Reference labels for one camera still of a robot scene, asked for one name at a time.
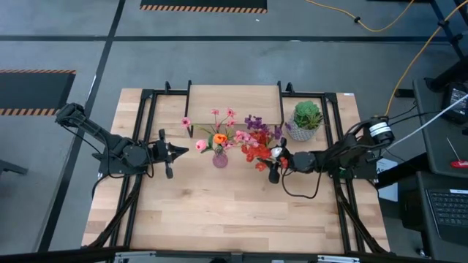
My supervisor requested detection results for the black hazard-striped floor mat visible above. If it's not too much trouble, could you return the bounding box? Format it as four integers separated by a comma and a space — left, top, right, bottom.
0, 69, 77, 117
140, 0, 268, 15

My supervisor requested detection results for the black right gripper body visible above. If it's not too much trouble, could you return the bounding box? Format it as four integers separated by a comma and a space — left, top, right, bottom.
268, 137, 295, 185

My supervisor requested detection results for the black stand leg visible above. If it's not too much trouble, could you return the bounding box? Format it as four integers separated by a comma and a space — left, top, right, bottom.
423, 0, 468, 94

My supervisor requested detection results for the black front table beam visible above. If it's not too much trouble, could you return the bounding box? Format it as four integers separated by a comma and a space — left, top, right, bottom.
0, 247, 468, 263

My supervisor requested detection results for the red artificial flower bunch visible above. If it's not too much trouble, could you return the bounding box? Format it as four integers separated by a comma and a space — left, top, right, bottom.
240, 130, 290, 172

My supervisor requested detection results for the black laptop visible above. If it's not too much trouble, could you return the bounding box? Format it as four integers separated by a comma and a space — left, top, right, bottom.
426, 188, 468, 246

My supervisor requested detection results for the wooden shelf with black legs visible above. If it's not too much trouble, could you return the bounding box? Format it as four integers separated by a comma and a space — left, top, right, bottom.
184, 80, 286, 139

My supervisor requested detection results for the black chair base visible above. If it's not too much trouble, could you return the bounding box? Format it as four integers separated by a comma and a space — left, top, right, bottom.
0, 159, 29, 177

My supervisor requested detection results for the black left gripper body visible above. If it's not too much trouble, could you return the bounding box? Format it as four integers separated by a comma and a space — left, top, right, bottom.
150, 128, 175, 180

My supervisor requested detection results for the dark grey side desk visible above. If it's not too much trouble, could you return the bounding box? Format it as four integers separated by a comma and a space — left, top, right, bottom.
412, 76, 468, 179
398, 170, 468, 263

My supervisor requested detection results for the yellow extension cable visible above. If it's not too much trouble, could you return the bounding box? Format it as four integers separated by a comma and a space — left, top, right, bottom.
304, 0, 417, 33
371, 0, 468, 127

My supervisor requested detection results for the pink artificial flower bunch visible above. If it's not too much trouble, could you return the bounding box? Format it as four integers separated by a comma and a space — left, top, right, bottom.
181, 107, 259, 151

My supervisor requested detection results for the black device with screen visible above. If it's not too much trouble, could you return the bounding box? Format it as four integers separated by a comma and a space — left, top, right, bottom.
440, 82, 468, 124

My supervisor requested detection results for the pink ribbed glass vase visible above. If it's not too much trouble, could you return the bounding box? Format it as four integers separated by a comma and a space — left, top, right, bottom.
212, 151, 230, 169

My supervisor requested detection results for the white cable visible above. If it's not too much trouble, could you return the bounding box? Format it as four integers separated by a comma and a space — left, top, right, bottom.
388, 93, 468, 149

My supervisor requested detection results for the succulent in triangle-patterned pot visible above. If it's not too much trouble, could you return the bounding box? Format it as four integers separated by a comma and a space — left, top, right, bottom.
286, 100, 325, 142

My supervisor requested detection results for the white paper sheet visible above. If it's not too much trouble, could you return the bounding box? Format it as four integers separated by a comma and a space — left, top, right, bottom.
376, 159, 400, 202

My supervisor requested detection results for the red-handled screwdriver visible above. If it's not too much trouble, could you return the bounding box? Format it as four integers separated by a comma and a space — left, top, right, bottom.
445, 137, 468, 169

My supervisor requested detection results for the purple artificial flower bunch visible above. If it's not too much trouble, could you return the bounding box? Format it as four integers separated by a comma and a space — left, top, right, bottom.
244, 115, 293, 142

